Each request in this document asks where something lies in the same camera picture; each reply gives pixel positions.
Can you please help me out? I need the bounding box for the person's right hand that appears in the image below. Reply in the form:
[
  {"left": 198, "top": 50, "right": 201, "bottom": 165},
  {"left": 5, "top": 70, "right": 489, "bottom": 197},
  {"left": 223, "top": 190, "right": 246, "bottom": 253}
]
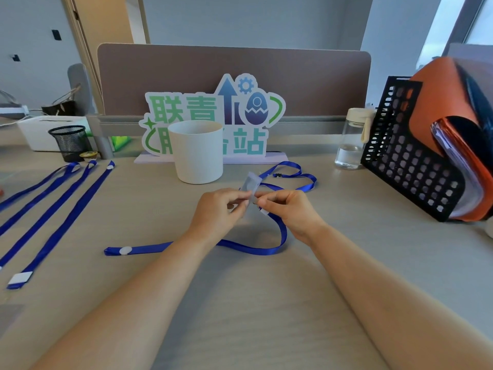
[{"left": 256, "top": 189, "right": 329, "bottom": 247}]

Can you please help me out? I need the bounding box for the person's left hand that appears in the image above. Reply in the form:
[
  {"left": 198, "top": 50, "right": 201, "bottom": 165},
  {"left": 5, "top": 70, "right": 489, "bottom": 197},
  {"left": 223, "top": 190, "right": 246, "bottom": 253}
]
[{"left": 188, "top": 188, "right": 252, "bottom": 248}]

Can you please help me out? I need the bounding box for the clear plastic badge sleeve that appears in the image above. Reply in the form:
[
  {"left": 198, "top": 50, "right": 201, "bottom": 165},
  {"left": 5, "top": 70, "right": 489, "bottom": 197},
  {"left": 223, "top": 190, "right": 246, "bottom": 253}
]
[{"left": 238, "top": 172, "right": 270, "bottom": 218}]

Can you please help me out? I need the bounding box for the blue lanyard with black clip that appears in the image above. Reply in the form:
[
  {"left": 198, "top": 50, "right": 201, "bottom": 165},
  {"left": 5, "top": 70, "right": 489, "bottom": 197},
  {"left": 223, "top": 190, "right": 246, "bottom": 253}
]
[{"left": 104, "top": 161, "right": 317, "bottom": 257}]

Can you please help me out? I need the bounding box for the person's right forearm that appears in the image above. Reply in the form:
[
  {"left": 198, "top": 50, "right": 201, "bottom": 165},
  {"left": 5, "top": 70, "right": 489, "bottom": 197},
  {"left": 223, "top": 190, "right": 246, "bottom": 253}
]
[{"left": 306, "top": 223, "right": 493, "bottom": 370}]

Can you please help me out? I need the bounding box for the person's left forearm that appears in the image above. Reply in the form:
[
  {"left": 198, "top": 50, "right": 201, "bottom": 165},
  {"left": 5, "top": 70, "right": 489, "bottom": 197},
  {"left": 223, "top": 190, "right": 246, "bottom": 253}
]
[{"left": 29, "top": 231, "right": 216, "bottom": 370}]

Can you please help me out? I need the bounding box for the white plastic cup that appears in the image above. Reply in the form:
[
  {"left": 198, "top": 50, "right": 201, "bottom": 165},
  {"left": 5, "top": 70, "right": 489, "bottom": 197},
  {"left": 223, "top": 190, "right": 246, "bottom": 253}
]
[{"left": 167, "top": 119, "right": 224, "bottom": 185}]

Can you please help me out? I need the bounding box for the clear water bottle white lid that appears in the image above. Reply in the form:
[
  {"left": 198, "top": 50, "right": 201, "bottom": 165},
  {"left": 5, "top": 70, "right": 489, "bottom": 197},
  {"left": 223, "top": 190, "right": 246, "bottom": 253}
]
[{"left": 334, "top": 108, "right": 376, "bottom": 170}]

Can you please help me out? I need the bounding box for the green and blue cutout sign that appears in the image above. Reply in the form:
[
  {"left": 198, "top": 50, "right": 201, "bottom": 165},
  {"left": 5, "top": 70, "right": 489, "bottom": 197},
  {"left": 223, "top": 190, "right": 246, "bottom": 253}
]
[{"left": 134, "top": 73, "right": 289, "bottom": 165}]

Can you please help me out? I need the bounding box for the brown desk partition panel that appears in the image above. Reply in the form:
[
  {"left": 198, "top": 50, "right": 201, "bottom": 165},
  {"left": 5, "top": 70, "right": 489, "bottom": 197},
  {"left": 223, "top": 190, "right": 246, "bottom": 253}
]
[{"left": 97, "top": 43, "right": 372, "bottom": 119}]

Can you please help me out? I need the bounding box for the black perforated file holder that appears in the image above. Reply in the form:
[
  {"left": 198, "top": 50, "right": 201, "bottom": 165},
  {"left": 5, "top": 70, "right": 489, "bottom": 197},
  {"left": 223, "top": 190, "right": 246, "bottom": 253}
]
[{"left": 361, "top": 76, "right": 467, "bottom": 223}]

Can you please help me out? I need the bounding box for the black mesh pen holder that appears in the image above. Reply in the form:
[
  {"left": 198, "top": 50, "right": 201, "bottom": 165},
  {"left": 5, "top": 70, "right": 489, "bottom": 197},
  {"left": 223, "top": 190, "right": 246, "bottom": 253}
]
[{"left": 48, "top": 125, "right": 93, "bottom": 163}]

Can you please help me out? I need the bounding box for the grey partition panel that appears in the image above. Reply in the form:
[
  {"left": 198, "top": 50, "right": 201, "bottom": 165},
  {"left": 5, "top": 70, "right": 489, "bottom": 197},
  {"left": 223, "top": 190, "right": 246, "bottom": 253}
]
[{"left": 67, "top": 63, "right": 96, "bottom": 115}]

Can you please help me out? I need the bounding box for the orange folder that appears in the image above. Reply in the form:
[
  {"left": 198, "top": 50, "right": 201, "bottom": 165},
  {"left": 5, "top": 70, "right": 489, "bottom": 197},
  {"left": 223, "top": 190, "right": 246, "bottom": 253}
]
[{"left": 408, "top": 56, "right": 493, "bottom": 222}]

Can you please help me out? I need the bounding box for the black bag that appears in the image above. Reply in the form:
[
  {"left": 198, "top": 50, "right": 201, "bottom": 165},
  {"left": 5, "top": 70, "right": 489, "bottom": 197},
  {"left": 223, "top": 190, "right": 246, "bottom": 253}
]
[{"left": 41, "top": 84, "right": 82, "bottom": 117}]

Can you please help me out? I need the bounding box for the white tissue box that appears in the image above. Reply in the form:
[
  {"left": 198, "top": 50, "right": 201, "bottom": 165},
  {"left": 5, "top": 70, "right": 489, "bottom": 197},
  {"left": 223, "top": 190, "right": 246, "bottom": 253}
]
[{"left": 17, "top": 115, "right": 91, "bottom": 152}]

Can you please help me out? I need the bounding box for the wooden door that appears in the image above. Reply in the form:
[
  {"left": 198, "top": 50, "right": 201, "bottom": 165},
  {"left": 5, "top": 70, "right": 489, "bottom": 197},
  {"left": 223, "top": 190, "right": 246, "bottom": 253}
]
[{"left": 62, "top": 0, "right": 151, "bottom": 112}]

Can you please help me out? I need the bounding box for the dark blue folder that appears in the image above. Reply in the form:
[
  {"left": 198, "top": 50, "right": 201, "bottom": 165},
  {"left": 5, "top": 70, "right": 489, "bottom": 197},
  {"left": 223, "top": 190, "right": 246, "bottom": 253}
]
[{"left": 452, "top": 61, "right": 493, "bottom": 143}]

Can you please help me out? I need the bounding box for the blue lanyard with white patch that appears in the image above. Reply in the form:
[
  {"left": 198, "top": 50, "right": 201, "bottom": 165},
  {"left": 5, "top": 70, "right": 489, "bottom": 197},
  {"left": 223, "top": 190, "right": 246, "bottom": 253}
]
[{"left": 6, "top": 160, "right": 116, "bottom": 290}]

